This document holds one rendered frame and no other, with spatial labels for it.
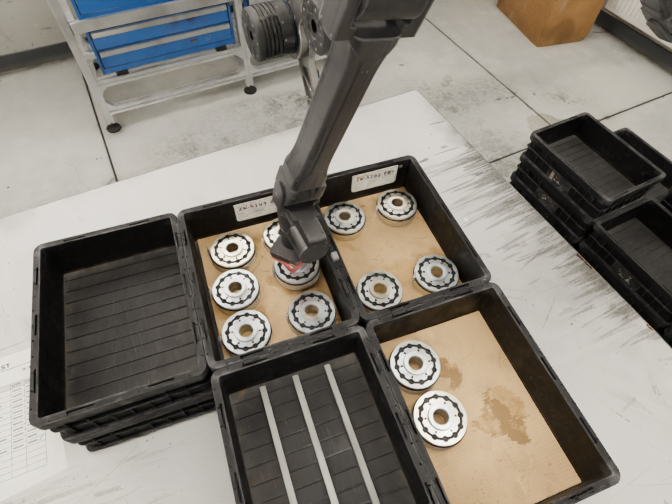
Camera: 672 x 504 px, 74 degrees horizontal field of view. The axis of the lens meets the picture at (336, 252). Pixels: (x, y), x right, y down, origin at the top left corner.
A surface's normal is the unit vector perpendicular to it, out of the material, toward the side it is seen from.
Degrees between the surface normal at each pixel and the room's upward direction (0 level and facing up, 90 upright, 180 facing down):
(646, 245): 0
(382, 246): 0
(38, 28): 90
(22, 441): 0
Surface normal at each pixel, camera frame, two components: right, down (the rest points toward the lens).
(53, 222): 0.03, -0.57
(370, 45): 0.39, 0.88
